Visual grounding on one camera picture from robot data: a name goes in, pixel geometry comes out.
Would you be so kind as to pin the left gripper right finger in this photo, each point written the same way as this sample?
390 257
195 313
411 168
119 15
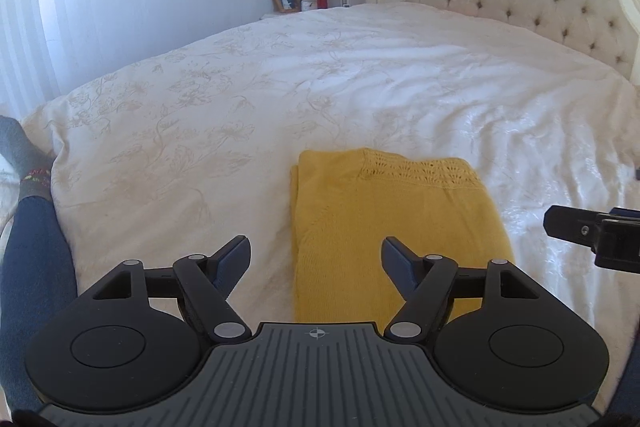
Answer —
429 285

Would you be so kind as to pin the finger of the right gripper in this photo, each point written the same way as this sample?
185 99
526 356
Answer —
572 225
625 214

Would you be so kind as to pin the yellow knitted sweater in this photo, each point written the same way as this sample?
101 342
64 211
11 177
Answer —
343 206

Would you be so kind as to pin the white floral bedspread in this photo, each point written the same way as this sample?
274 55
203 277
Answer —
175 154

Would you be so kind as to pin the blue jeans left leg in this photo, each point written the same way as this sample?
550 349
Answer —
37 280

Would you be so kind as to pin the wooden picture frame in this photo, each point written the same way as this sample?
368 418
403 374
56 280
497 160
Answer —
286 6

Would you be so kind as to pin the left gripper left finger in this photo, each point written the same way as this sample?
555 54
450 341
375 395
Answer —
201 286

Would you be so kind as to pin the small alarm clock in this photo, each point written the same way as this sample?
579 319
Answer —
308 5

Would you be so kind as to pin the grey sock foot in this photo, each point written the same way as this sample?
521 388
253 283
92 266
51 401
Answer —
31 165

